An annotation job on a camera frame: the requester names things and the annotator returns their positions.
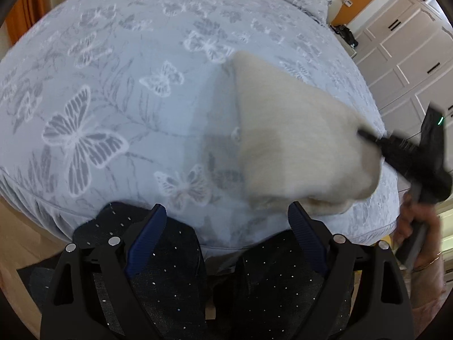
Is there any beige knitted sweater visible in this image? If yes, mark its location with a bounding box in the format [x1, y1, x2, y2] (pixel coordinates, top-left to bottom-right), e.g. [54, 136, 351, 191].
[233, 52, 382, 216]

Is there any person right hand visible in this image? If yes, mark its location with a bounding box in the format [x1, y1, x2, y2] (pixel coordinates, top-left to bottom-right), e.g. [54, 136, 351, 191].
[392, 192, 443, 273]

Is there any white wardrobe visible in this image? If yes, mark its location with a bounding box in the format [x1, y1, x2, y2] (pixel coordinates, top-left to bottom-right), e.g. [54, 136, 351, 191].
[348, 0, 453, 192]

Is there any black object on nightstand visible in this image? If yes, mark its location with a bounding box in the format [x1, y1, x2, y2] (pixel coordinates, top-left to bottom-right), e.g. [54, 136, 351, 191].
[330, 25, 358, 48]

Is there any butterfly patterned grey bedspread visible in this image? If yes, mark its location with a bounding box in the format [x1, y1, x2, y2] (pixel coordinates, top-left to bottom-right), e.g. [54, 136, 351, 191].
[1, 0, 385, 254]

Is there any gold bracelet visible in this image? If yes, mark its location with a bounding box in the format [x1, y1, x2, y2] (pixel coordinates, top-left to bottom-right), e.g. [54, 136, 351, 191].
[411, 252, 443, 273]

